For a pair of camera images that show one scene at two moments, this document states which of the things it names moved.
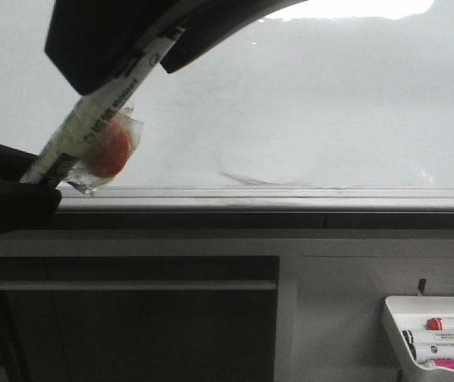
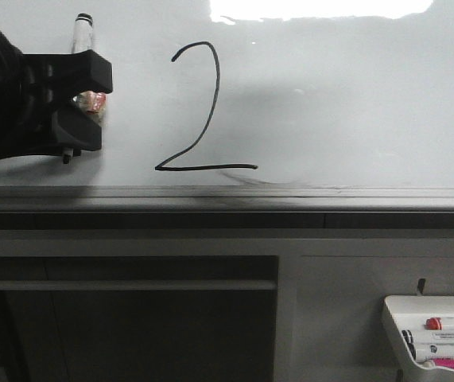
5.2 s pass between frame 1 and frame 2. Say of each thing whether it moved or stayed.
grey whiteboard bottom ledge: stayed
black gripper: moved
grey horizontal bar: stayed
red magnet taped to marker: moved
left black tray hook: stayed
